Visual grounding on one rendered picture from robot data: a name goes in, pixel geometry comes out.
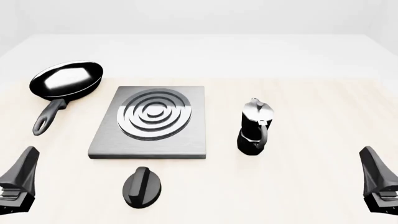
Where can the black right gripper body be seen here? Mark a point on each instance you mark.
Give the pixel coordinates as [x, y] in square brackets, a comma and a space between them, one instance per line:
[384, 200]

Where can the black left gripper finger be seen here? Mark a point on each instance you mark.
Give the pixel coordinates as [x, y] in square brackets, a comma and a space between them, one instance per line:
[15, 173]
[32, 170]

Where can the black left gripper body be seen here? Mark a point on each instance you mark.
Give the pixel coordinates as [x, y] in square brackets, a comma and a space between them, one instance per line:
[17, 200]

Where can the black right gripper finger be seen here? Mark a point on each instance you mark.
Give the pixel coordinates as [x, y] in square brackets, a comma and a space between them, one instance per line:
[367, 170]
[384, 173]

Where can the round black stove knob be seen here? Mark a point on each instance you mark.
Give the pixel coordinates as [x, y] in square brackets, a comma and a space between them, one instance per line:
[141, 187]

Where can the flat grey stove plate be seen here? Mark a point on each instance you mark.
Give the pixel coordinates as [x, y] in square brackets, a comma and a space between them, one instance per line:
[149, 144]

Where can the black frying pan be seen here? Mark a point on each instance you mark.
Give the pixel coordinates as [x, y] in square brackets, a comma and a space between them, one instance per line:
[66, 79]

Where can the black and silver moka pot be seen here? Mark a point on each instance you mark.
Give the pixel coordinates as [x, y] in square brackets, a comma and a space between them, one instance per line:
[253, 130]

